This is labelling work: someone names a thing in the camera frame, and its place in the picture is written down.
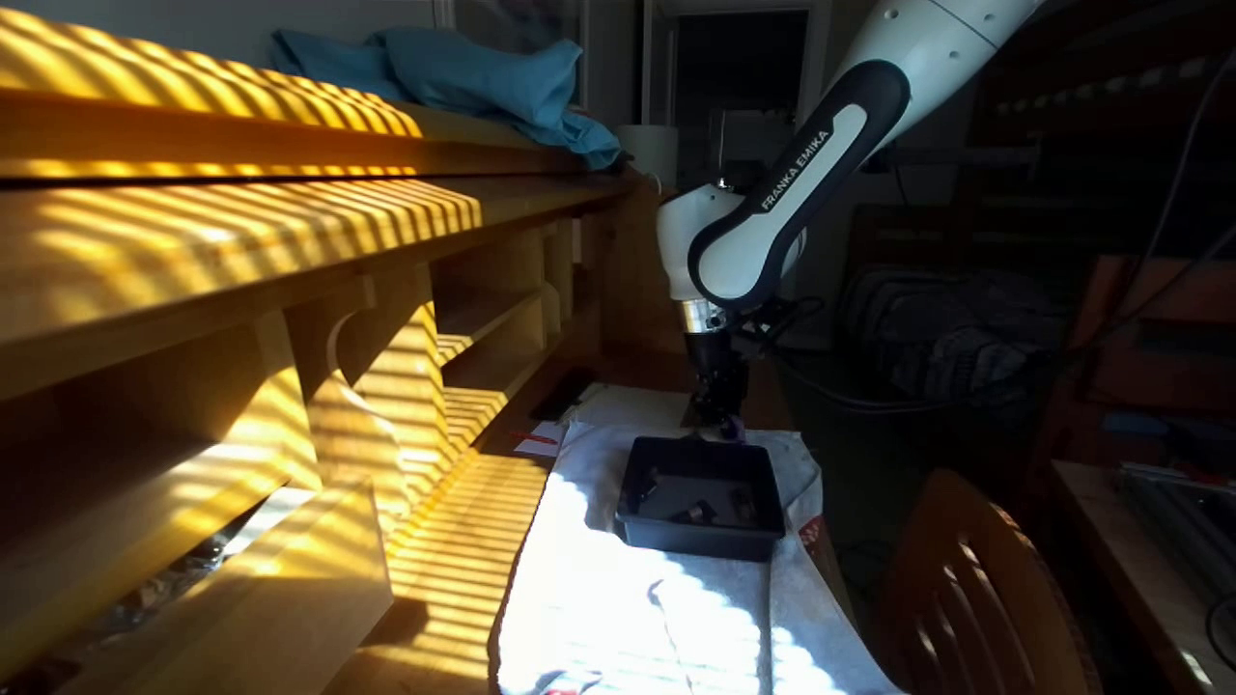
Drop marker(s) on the white paper sheet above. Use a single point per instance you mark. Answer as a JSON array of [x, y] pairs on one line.
[[624, 412]]

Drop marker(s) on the black plastic tray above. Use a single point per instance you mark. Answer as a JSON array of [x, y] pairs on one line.
[[701, 533]]

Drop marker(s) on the grey flat electronic device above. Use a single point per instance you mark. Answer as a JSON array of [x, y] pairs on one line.
[[1198, 525]]

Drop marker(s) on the wooden side table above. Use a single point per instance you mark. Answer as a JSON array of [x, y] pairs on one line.
[[1135, 580]]

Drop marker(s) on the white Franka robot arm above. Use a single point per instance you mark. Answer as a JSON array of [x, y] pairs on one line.
[[900, 51]]

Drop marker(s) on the blue cloth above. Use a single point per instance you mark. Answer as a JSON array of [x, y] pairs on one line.
[[490, 77]]

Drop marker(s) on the wooden desk hutch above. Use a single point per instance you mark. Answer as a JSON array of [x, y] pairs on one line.
[[196, 257]]

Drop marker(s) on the white towel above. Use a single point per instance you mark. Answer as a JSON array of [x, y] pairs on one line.
[[618, 605]]

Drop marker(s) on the small printed paper scrap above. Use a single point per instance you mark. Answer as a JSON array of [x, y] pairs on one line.
[[544, 446]]

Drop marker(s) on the orange wooden chair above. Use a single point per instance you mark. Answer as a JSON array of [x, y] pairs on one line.
[[1172, 291]]

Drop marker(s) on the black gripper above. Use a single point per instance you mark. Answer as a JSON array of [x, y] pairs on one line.
[[719, 367]]

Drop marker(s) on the striped couch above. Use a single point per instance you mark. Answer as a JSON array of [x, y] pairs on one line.
[[967, 350]]

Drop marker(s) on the dark shelf unit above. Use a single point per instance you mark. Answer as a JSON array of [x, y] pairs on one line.
[[1160, 194]]

